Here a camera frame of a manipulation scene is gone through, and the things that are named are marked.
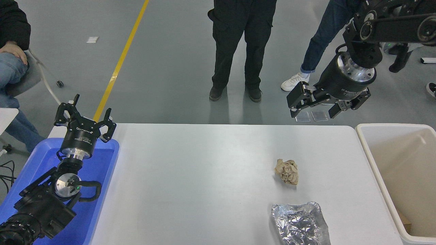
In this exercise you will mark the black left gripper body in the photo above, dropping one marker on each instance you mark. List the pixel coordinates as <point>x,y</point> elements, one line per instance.
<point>81,137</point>

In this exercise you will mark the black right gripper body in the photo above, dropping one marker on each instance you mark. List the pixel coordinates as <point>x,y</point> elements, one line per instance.
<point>335,85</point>

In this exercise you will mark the foil plate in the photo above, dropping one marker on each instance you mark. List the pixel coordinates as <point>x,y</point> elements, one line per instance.
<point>299,224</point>

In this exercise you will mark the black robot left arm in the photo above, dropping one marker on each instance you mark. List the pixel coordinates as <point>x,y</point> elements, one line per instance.
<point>41,207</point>

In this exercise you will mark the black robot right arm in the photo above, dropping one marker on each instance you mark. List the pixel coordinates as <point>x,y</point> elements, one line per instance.
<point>391,29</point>

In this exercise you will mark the person's left hand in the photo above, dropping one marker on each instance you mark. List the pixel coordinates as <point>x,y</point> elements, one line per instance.
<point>13,49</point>

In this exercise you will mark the clear plastic square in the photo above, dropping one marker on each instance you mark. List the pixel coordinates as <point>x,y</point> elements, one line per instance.
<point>319,116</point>
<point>304,117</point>

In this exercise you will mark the blue plastic tray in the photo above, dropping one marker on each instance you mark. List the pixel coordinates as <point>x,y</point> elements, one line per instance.
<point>98,177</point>

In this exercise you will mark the standing person in jeans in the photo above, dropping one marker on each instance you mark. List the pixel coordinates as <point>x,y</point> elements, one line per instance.
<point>323,34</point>

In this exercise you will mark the grey wheeled chair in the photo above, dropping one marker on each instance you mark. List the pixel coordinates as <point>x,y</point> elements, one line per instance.
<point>29,80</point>

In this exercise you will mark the large pale bin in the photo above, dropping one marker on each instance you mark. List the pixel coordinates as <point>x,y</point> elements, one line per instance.
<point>378,153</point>

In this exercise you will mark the small white table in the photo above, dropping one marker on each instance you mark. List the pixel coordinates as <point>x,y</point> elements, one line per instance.
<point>6,117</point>

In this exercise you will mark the crumpled tan paper ball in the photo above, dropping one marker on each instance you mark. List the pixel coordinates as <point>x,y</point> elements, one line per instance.
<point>286,172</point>

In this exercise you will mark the standing person in black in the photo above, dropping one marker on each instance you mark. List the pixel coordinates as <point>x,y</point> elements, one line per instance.
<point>235,41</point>

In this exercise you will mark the white rectangular object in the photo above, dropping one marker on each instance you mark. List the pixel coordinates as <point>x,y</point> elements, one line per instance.
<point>428,60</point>

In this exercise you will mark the seated person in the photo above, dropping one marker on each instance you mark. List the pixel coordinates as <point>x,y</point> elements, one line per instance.
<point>13,20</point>

